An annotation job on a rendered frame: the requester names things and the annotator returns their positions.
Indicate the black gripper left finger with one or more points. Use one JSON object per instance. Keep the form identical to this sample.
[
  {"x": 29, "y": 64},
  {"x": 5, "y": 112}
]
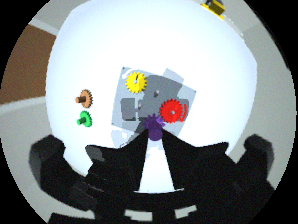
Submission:
[{"x": 131, "y": 157}]

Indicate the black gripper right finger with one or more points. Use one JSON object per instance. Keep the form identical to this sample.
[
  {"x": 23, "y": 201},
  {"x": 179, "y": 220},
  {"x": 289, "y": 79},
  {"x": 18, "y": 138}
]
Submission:
[{"x": 183, "y": 158}]

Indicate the red gear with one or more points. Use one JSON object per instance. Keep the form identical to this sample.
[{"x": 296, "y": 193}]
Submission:
[{"x": 171, "y": 105}]

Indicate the orange gear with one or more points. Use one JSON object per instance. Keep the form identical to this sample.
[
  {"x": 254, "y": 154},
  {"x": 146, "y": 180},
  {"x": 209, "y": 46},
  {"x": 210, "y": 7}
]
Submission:
[{"x": 85, "y": 98}]

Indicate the purple gear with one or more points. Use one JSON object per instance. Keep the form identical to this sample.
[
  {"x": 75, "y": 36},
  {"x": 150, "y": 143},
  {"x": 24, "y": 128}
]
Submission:
[{"x": 154, "y": 124}]

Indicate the green gear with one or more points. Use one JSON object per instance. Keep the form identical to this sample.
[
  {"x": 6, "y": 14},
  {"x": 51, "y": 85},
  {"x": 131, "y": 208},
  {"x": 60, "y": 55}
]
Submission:
[{"x": 85, "y": 119}]

